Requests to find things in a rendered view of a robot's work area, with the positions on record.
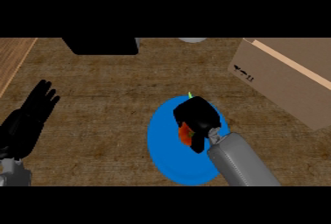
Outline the wooden board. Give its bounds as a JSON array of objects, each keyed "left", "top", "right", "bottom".
[{"left": 0, "top": 38, "right": 39, "bottom": 99}]

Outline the blue plate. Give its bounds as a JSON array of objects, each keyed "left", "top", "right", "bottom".
[{"left": 147, "top": 96, "right": 231, "bottom": 186}]

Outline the pale grey round object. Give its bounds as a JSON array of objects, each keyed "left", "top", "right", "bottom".
[{"left": 178, "top": 38, "right": 209, "bottom": 44}]

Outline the brown cardboard box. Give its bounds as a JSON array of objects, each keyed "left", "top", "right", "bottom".
[{"left": 226, "top": 38, "right": 331, "bottom": 131}]

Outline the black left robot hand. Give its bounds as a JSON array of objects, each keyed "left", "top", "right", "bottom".
[{"left": 0, "top": 79, "right": 62, "bottom": 161}]

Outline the black appliance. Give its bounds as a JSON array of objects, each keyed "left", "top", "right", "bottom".
[{"left": 62, "top": 38, "right": 141, "bottom": 56}]

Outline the red tomato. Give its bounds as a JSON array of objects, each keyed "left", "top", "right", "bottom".
[{"left": 178, "top": 121, "right": 197, "bottom": 147}]

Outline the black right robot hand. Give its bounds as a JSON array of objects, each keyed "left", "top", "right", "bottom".
[{"left": 172, "top": 95, "right": 223, "bottom": 155}]

